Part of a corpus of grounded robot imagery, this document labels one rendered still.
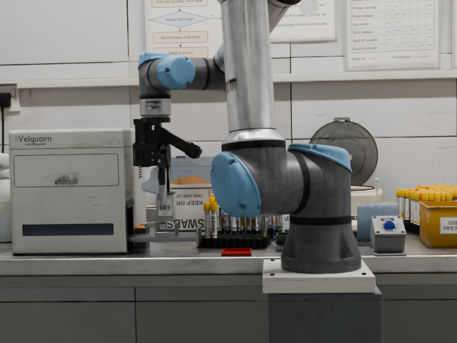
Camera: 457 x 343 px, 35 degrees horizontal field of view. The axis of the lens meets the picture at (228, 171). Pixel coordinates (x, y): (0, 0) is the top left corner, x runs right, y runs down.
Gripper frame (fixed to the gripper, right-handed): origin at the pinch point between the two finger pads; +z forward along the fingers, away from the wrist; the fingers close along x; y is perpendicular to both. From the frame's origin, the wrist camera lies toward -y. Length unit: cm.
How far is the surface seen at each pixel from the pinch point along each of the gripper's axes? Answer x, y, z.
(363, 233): -6.8, -47.8, 9.4
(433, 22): -58, -76, -49
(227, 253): 7.4, -15.0, 11.7
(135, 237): 3.3, 7.1, 8.5
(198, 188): -24.7, -5.2, -0.8
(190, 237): 3.3, -5.9, 8.5
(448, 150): -60, -81, -9
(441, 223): -1, -65, 6
